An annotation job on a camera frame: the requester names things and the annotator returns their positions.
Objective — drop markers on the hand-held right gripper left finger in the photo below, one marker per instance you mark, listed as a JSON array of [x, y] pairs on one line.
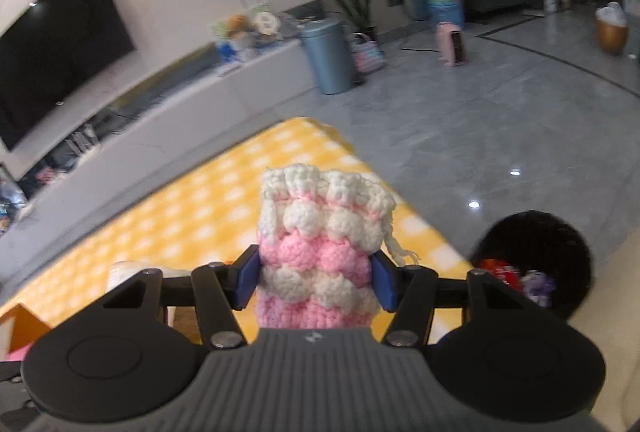
[[247, 279]]

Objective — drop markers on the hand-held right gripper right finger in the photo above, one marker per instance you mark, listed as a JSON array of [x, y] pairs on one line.
[[384, 283]]

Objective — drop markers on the pink white crochet pouch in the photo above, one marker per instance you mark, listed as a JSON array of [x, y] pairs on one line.
[[315, 247]]

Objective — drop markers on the orange cardboard box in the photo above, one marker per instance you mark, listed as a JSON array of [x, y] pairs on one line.
[[22, 327]]

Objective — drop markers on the yellow checked tablecloth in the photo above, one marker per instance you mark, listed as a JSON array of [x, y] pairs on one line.
[[200, 212]]

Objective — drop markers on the black round waste bin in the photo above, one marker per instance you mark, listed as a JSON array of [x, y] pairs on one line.
[[545, 237]]

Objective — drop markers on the white marble television cabinet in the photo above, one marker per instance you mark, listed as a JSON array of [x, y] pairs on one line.
[[200, 111]]

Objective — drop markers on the pink tissue packet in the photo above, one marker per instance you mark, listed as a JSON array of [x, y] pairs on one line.
[[47, 175]]

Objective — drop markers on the pastel woven bag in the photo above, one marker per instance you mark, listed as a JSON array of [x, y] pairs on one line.
[[366, 54]]

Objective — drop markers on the blue metal trash bin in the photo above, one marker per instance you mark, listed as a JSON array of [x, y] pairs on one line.
[[327, 56]]

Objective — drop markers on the blue snack bag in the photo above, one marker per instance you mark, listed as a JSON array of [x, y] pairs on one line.
[[11, 207]]

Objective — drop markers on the pink heater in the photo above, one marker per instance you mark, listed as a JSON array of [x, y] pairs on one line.
[[452, 44]]

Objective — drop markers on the brown plush bear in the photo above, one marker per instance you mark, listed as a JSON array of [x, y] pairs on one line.
[[237, 29]]

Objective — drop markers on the toys on cabinet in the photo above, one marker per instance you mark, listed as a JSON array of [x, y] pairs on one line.
[[217, 27]]

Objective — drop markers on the golden bin with white bag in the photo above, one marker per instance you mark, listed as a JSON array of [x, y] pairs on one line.
[[611, 31]]

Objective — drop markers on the black wall television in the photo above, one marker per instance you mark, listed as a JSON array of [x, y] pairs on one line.
[[55, 56]]

